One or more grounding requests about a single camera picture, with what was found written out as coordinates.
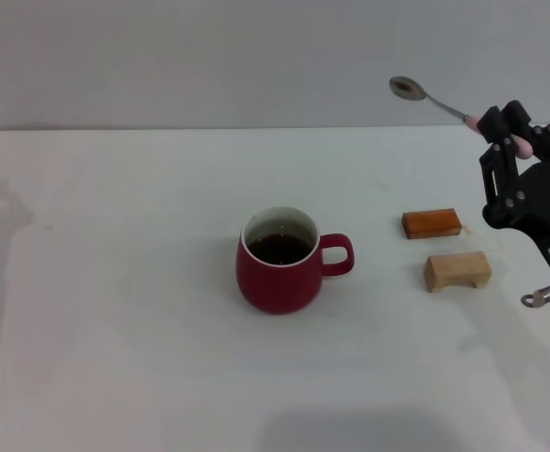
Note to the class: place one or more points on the dark orange wooden block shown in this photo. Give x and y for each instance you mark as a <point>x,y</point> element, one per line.
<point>430,223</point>

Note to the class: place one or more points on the red ceramic cup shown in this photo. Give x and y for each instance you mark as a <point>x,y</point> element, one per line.
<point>279,287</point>

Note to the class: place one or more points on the light wooden arched block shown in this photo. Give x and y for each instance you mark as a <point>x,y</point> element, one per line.
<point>454,266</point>

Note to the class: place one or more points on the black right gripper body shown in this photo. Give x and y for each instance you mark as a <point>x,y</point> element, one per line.
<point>548,207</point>

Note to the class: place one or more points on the dark coffee liquid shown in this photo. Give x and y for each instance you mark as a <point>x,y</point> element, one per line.
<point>279,248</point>

